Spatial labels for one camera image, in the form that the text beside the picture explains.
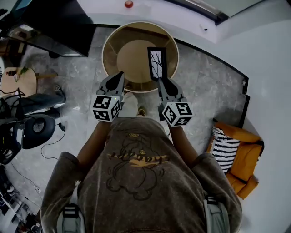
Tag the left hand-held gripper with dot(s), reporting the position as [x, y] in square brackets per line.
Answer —
[103, 107]

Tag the round wooden table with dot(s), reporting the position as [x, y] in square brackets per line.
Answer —
[131, 59]

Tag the black white striped blanket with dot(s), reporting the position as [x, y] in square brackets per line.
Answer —
[224, 150]

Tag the person's right yellow shoe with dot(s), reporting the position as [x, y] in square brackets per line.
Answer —
[141, 111]

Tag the person's left forearm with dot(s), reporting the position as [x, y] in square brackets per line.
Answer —
[95, 143]

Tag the black cabinet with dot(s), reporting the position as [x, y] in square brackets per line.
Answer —
[56, 27]

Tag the red round wall button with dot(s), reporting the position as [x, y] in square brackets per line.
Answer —
[128, 4]

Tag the small dark red jar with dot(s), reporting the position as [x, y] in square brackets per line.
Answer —
[11, 73]

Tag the small white plug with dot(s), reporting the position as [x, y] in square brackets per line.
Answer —
[37, 189]

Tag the cluttered storage shelf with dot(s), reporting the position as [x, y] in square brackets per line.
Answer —
[13, 204]

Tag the black power adapter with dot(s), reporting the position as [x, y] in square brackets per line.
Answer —
[61, 127]

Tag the wooden side table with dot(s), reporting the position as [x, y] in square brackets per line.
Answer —
[25, 82]

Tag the black picture frame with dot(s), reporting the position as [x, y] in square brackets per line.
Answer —
[155, 61]

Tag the black equipment rack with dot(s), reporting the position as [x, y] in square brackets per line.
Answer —
[9, 141]

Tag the dark round-grille device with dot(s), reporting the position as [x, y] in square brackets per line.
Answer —
[38, 129]

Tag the brown printed t-shirt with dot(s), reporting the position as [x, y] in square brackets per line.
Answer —
[141, 193]

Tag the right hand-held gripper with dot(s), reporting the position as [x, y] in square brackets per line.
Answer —
[178, 112]

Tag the small flower bunch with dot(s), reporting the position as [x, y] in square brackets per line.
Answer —
[21, 70]

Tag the person's white trousers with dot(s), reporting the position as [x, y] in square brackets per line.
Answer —
[131, 104]

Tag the person's right forearm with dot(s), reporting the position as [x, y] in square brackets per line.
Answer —
[182, 145]

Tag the orange armchair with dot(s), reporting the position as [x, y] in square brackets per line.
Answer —
[247, 157]

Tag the teal board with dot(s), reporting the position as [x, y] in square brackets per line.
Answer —
[21, 4]

